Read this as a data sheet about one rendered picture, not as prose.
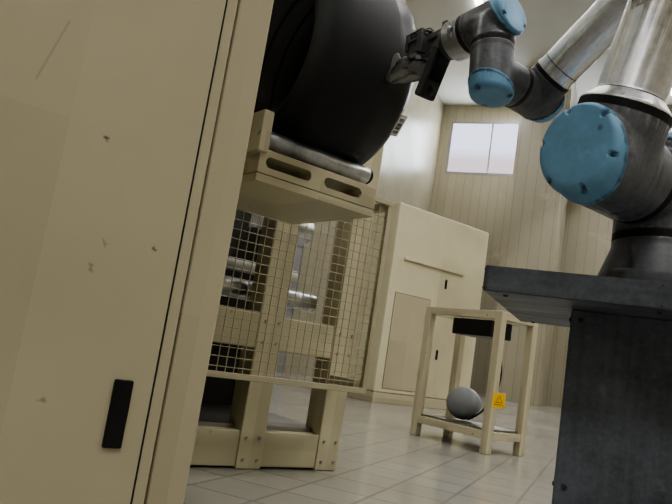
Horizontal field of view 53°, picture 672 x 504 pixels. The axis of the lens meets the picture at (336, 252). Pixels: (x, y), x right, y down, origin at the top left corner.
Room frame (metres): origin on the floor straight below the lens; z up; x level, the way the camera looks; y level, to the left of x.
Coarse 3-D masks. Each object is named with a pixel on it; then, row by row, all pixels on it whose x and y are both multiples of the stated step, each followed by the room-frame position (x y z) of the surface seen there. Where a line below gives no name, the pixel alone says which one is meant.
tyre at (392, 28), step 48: (288, 0) 1.86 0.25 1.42; (336, 0) 1.50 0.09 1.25; (384, 0) 1.57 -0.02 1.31; (288, 48) 1.98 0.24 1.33; (336, 48) 1.50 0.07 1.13; (384, 48) 1.55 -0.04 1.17; (288, 96) 1.58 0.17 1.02; (336, 96) 1.54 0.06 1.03; (384, 96) 1.59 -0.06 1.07; (336, 144) 1.64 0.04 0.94
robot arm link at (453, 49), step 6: (456, 18) 1.35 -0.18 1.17; (444, 24) 1.38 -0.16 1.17; (450, 24) 1.36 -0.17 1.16; (444, 30) 1.37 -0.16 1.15; (450, 30) 1.36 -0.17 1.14; (444, 36) 1.37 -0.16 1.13; (450, 36) 1.36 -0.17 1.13; (444, 42) 1.37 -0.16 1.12; (450, 42) 1.36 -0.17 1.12; (456, 42) 1.35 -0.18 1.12; (444, 48) 1.38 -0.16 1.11; (450, 48) 1.37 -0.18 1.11; (456, 48) 1.37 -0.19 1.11; (462, 48) 1.36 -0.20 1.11; (450, 54) 1.39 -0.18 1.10; (456, 54) 1.38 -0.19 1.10; (462, 54) 1.38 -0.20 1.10; (468, 54) 1.37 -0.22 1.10; (456, 60) 1.40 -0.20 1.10; (462, 60) 1.41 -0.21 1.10
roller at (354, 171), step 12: (276, 144) 1.55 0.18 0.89; (288, 144) 1.57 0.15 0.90; (300, 144) 1.59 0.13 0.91; (288, 156) 1.59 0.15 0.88; (300, 156) 1.60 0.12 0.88; (312, 156) 1.61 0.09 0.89; (324, 156) 1.63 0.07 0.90; (336, 156) 1.66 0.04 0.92; (324, 168) 1.65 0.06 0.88; (336, 168) 1.66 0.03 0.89; (348, 168) 1.68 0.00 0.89; (360, 168) 1.70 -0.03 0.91; (360, 180) 1.72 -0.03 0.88
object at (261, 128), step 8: (256, 112) 1.51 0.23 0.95; (264, 112) 1.48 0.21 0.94; (272, 112) 1.49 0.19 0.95; (256, 120) 1.50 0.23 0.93; (264, 120) 1.48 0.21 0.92; (272, 120) 1.49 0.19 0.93; (256, 128) 1.50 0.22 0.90; (264, 128) 1.48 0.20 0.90; (256, 136) 1.49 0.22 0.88; (264, 136) 1.48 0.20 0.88; (248, 144) 1.52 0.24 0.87; (256, 144) 1.49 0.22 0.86; (264, 144) 1.49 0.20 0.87; (248, 152) 1.52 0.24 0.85; (256, 152) 1.50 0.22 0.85; (264, 152) 1.49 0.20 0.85
